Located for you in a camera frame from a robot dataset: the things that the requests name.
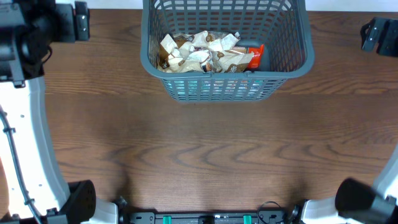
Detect orange noodle pack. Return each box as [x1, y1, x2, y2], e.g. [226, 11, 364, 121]
[248, 44, 264, 70]

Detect beige mushroom pouch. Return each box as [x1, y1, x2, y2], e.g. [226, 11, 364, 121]
[157, 33, 213, 73]
[173, 30, 240, 52]
[211, 50, 254, 73]

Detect blue white snack bag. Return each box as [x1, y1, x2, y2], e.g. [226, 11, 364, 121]
[164, 77, 267, 98]

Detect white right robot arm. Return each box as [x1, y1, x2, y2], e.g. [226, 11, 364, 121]
[290, 17, 397, 224]

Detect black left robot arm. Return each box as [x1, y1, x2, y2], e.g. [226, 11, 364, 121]
[1, 0, 119, 223]

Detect grey plastic basket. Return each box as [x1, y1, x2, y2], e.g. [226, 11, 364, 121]
[141, 0, 315, 103]

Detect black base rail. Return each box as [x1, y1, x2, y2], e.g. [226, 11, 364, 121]
[119, 208, 303, 224]

